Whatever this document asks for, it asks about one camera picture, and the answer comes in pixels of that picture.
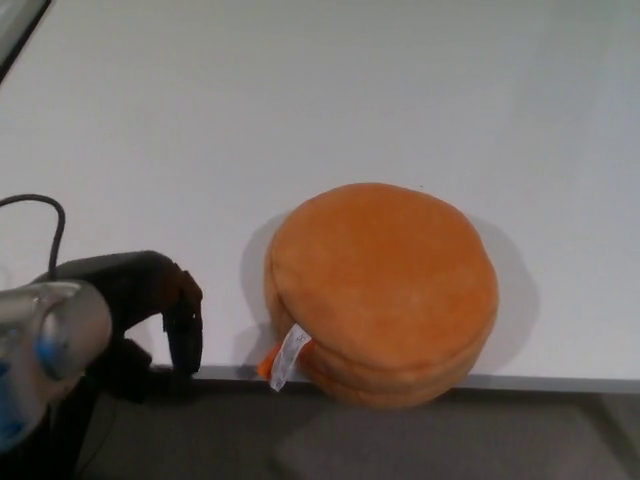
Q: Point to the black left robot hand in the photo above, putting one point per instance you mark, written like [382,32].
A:
[135,285]

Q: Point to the orange soft plush plate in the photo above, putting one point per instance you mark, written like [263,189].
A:
[385,280]

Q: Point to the black table leg frame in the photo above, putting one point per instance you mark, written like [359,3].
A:
[65,440]

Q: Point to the black-framed grey panel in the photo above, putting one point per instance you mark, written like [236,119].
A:
[12,30]

